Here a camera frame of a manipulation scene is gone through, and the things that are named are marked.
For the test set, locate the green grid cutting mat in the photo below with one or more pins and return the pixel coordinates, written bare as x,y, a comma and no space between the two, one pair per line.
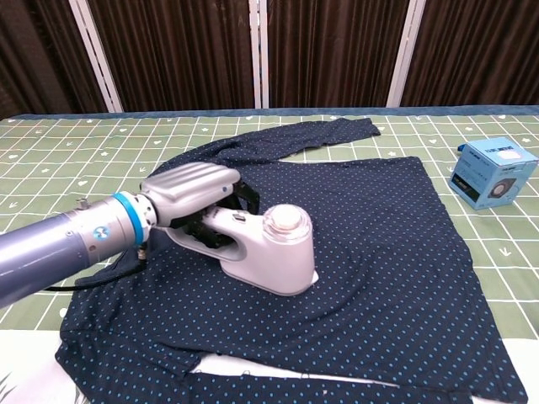
84,143

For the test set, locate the navy dotted long-sleeve shirt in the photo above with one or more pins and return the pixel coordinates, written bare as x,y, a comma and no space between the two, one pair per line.
337,261

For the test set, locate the light blue cardboard box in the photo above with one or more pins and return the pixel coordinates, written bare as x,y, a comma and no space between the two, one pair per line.
492,172

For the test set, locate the white partition post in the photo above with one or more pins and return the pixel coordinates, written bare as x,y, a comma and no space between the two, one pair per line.
406,50
259,54
94,54

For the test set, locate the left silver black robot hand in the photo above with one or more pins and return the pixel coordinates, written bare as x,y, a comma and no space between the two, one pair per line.
189,189

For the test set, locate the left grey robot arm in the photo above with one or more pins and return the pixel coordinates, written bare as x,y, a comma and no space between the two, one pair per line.
63,248

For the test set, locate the white handheld steamer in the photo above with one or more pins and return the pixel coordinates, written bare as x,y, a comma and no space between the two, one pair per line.
278,252

